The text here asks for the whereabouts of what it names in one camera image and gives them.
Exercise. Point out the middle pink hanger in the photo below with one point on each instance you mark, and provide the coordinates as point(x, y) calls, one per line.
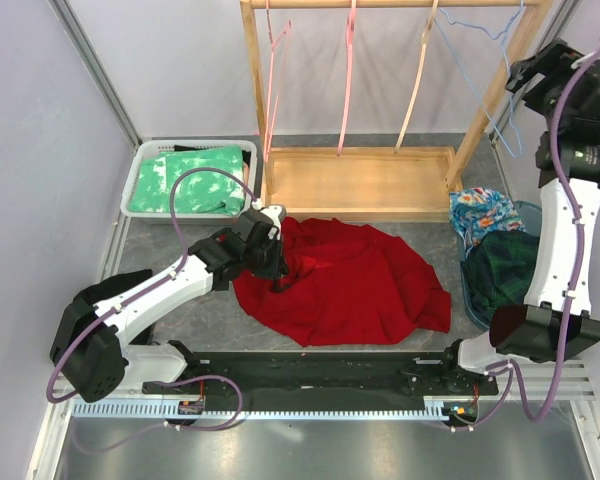
point(349, 39)

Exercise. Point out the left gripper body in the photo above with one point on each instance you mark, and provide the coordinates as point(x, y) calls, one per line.
point(264, 261)

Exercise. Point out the light blue wire hanger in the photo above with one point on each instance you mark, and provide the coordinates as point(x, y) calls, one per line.
point(500, 38)

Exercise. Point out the slotted cable duct rail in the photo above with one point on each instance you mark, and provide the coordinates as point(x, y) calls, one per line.
point(172, 409)

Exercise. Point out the red skirt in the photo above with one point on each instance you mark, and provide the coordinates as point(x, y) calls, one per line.
point(352, 284)

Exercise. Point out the wooden clothes rack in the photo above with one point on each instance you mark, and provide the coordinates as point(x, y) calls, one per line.
point(363, 184)

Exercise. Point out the green white cloth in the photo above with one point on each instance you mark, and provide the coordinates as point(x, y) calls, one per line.
point(200, 191)

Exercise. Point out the black cloth pile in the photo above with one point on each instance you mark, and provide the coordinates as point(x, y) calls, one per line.
point(113, 286)

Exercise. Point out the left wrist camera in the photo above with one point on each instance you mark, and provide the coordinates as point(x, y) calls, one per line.
point(275, 213)

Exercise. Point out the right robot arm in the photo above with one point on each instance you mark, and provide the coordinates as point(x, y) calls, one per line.
point(554, 322)

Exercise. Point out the pink hanger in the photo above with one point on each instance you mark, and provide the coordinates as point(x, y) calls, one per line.
point(279, 47)
point(349, 39)

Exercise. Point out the teal plastic basin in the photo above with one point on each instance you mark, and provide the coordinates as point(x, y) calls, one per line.
point(531, 216)

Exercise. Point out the dark green plaid cloth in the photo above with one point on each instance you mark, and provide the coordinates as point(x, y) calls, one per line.
point(498, 271)

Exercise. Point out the white laundry basket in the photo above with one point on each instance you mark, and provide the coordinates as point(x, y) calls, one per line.
point(154, 148)

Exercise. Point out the beige wooden hanger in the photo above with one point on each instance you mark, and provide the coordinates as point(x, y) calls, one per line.
point(424, 39)

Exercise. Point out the left pink hanger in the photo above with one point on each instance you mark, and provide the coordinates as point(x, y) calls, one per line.
point(279, 47)

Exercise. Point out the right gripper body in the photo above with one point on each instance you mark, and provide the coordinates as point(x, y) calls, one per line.
point(548, 63)

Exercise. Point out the pink cloth in basket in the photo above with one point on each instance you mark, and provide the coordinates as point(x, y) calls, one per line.
point(247, 176)

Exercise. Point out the floral blue cloth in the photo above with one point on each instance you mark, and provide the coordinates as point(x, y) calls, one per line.
point(476, 212)

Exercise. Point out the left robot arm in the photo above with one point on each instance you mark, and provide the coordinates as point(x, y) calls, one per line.
point(94, 348)

